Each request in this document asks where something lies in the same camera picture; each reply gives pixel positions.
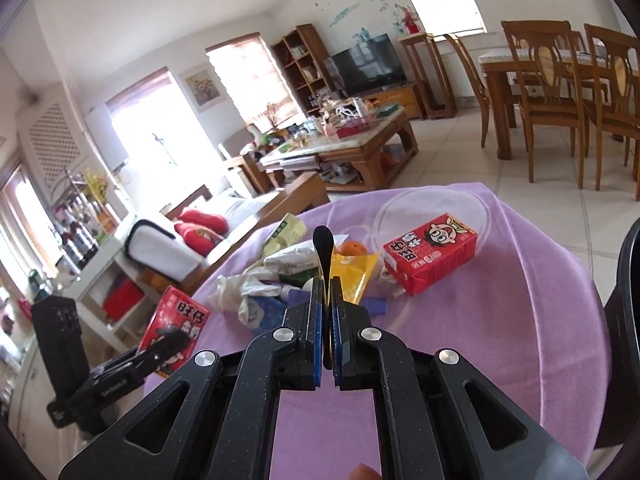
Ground white plastic bag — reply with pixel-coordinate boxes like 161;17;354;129
206;271;284;328

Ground yellow snack wrapper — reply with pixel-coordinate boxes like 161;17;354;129
330;252;380;304

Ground black plastic spoon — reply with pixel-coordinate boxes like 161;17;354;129
312;226;334;297

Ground red milk carton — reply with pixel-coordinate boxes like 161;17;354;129
382;214;478;297
139;286;210;377

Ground blue wrapper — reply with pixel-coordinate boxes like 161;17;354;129
247;296;288;335

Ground black trash bin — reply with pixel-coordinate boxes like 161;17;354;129
596;221;640;448

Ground orange tangerine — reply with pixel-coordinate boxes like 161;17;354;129
337;240;368;257

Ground purple tablecloth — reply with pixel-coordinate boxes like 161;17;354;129
143;182;613;480

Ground red cushion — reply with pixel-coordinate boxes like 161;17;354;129
174;208;229;257

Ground wooden sofa armrest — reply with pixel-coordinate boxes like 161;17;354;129
179;172;330;295

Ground clear plastic plate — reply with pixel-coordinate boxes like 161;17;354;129
370;186;491;250

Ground white cushion black trim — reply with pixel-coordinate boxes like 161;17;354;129
124;219;204;283

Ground wooden coffee table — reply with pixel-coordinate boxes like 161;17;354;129
260;108;419;193

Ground framed sunflower picture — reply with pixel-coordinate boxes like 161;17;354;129
180;64;224;113

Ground wooden tv cabinet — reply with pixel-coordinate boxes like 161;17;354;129
363;82;427;120

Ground wooden bookshelf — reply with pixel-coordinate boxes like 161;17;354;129
271;24;334;116

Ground tall wooden plant stand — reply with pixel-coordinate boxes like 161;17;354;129
399;32;458;119

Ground flat screen television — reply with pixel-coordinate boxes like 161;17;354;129
324;34;408;96

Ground wooden dining chair far left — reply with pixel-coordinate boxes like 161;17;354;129
444;34;491;148

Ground wooden dining chair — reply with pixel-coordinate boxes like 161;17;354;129
444;34;491;148
501;21;587;186
585;24;639;200

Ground wooden dining table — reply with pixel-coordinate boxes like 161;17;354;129
478;45;640;162

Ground red flower vase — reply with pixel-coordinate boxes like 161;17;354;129
401;6;421;36

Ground wooden dining chair near left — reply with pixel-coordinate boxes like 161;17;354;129
501;21;587;186

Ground wooden dining chair near right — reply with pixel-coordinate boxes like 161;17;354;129
585;24;639;200

